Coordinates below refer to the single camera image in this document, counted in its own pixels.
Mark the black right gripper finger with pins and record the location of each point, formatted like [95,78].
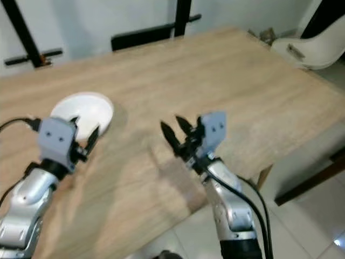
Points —
[186,127]
[171,137]

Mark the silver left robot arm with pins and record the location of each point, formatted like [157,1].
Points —
[27,199]

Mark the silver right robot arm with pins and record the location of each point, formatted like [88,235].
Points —
[234,216]

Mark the white round bowl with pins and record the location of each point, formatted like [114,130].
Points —
[81,105]

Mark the wooden table leg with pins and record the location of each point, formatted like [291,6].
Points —
[264,177]

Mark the slanted black stand pole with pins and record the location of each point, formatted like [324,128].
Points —
[27,38]

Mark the dark brown wooden bar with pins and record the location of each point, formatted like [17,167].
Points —
[310,181]

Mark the white plastic chair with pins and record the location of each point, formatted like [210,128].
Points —
[312,46]

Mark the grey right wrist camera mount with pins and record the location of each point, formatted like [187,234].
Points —
[213,132]

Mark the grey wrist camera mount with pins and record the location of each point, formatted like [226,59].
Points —
[56,141]
[213,132]

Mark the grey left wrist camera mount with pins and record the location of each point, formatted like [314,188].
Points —
[56,141]

